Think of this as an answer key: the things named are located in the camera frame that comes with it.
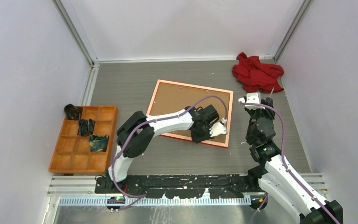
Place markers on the wooden compartment tray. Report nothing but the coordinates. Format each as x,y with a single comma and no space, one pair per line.
73,154

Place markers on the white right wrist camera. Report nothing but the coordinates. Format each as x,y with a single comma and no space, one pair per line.
252,101

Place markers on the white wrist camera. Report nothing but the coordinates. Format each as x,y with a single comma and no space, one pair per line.
218,128
252,101

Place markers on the red cloth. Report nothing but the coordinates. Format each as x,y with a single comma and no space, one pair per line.
257,76

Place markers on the blue green item in tray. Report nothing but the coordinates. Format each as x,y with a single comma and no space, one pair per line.
98,143

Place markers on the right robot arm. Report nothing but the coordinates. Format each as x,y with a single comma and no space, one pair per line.
275,175

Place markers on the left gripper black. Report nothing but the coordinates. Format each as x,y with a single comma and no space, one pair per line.
197,139

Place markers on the red picture frame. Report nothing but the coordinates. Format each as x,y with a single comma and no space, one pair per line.
170,96

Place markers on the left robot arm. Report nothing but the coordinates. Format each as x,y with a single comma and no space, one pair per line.
135,135

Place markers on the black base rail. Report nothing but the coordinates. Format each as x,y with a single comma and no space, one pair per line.
181,186

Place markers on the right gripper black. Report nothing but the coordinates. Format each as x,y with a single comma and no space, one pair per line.
269,112

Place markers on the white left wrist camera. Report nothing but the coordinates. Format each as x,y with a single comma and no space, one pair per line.
218,128

